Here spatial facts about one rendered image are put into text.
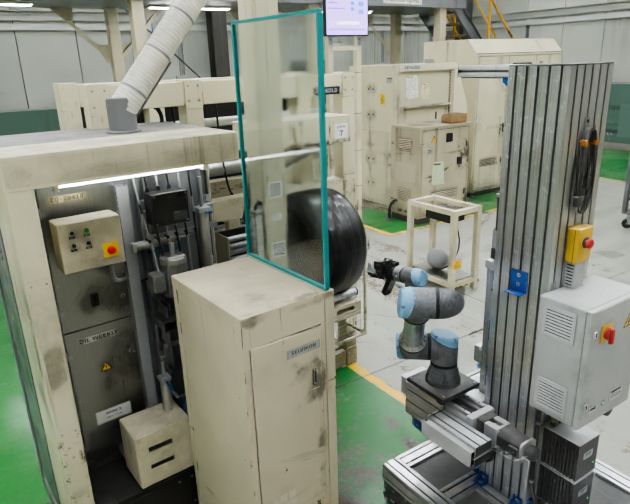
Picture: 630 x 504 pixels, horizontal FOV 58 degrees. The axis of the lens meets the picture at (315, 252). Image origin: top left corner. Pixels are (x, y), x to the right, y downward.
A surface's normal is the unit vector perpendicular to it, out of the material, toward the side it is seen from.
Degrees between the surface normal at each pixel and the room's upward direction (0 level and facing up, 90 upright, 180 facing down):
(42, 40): 90
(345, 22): 90
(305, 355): 90
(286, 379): 90
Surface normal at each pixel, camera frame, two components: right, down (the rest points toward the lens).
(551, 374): -0.83, 0.20
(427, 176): 0.55, 0.25
